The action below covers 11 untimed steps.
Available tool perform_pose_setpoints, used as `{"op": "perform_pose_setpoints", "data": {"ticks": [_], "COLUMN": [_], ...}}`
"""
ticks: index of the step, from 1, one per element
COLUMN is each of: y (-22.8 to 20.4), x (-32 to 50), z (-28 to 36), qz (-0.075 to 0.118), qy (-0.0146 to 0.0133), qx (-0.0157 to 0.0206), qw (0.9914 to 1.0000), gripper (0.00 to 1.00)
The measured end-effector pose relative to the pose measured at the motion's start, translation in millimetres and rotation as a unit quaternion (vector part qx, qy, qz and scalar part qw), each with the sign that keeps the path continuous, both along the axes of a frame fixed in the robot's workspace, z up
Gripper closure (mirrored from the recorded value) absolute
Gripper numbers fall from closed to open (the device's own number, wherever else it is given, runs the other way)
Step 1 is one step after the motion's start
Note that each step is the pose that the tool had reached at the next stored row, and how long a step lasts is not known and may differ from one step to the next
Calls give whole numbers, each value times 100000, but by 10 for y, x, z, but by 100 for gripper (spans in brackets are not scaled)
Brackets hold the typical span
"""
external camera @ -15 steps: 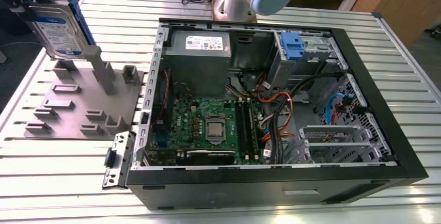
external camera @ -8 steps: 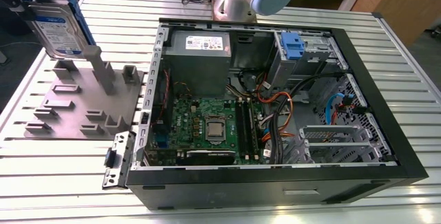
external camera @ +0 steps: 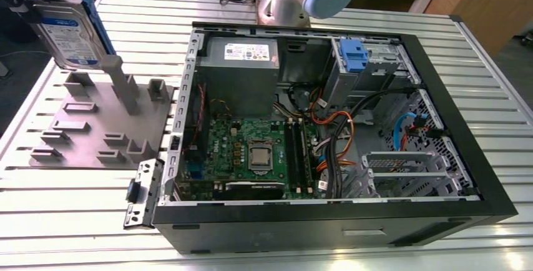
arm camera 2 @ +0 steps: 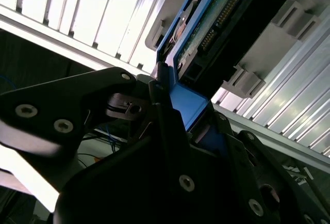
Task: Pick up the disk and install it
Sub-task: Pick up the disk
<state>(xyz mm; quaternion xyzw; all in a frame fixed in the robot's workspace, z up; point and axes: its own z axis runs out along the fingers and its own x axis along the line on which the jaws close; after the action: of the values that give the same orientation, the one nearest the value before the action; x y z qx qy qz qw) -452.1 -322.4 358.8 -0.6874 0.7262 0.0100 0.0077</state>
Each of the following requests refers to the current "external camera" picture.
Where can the blue drive cage latch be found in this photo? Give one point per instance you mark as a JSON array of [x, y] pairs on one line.
[[353, 54]]

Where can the grey optical drive cage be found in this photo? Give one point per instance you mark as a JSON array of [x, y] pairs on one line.
[[374, 74]]

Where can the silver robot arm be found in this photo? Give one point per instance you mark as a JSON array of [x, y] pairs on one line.
[[282, 8]]

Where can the hard disk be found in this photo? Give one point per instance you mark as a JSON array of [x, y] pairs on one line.
[[66, 37]]

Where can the black RAM stick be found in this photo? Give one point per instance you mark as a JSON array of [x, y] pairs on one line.
[[306, 158]]

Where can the grey power supply unit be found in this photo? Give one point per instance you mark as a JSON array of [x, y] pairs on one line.
[[237, 86]]

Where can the green motherboard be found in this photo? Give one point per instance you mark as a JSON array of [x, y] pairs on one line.
[[223, 133]]

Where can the black office chair base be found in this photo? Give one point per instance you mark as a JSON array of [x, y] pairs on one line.
[[527, 37]]

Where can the wooden cabinet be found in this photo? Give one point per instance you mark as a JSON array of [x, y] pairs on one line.
[[490, 8]]

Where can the metal disk bay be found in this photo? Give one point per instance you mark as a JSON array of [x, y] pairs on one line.
[[399, 158]]

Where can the hinged metal slot bracket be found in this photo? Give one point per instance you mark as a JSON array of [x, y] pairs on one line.
[[145, 190]]

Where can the grey parts rack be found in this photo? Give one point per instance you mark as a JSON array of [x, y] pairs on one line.
[[103, 121]]

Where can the silver CPU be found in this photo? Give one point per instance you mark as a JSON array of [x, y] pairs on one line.
[[259, 156]]

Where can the black open PC case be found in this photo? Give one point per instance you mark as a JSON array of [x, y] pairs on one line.
[[323, 221]]

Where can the CPU socket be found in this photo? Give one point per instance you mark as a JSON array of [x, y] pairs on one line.
[[261, 142]]

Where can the black graphics card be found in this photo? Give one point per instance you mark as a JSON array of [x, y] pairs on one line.
[[249, 190]]

